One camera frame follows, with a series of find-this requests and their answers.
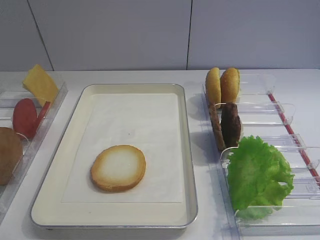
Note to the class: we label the toasted bread slice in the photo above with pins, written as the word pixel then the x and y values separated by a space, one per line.
pixel 118 168

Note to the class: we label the left brown meat patty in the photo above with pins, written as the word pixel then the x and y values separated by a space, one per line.
pixel 216 127

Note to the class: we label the right dark meat patty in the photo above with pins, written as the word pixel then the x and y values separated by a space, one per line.
pixel 230 125

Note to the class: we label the green lettuce leaf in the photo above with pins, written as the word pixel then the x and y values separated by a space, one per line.
pixel 259 178

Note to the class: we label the yellow cheese slice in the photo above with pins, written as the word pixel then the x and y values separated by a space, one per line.
pixel 41 85

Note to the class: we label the red tomato slice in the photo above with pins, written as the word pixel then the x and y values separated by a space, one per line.
pixel 24 118

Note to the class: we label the white paper tray liner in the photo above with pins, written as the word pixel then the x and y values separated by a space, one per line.
pixel 149 122

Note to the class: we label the left golden bun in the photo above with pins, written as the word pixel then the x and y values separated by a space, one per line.
pixel 213 87

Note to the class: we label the golden bun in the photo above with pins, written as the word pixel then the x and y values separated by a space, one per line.
pixel 230 85
pixel 213 87

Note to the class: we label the right golden bun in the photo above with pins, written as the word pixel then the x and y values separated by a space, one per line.
pixel 230 85

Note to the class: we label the right clear acrylic rack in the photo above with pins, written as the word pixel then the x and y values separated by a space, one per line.
pixel 262 116

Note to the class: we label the cream metal baking tray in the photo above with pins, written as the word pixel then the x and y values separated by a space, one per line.
pixel 49 211

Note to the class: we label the brown bun half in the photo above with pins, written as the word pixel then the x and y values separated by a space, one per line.
pixel 11 151

